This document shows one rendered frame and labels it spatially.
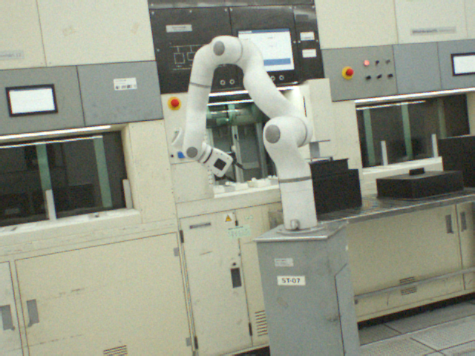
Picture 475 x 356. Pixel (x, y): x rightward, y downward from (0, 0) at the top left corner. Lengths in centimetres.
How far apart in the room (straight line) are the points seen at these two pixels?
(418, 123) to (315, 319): 209
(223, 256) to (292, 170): 85
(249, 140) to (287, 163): 171
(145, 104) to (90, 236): 66
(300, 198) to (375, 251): 115
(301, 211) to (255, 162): 170
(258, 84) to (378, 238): 134
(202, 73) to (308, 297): 96
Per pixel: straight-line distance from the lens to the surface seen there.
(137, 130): 239
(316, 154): 233
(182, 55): 248
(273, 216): 246
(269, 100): 184
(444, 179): 243
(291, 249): 175
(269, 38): 263
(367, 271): 285
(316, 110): 262
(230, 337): 260
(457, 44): 325
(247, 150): 346
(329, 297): 175
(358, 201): 233
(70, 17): 247
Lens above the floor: 108
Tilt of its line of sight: 3 degrees down
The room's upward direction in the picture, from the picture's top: 7 degrees counter-clockwise
